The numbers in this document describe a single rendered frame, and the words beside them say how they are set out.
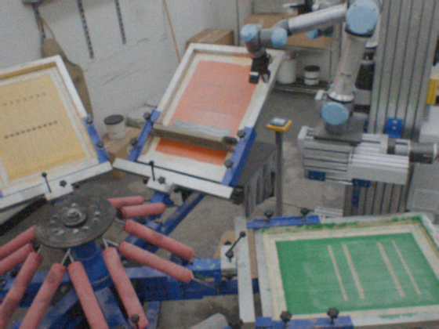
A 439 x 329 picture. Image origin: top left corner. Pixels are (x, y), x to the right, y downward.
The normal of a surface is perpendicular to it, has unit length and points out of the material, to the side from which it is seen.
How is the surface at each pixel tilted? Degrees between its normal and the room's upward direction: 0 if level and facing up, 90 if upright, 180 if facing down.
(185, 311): 0
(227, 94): 32
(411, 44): 90
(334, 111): 98
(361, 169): 90
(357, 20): 82
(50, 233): 0
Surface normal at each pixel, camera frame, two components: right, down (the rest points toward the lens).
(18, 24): 0.87, 0.21
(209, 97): -0.33, -0.44
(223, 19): -0.49, 0.51
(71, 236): -0.08, -0.84
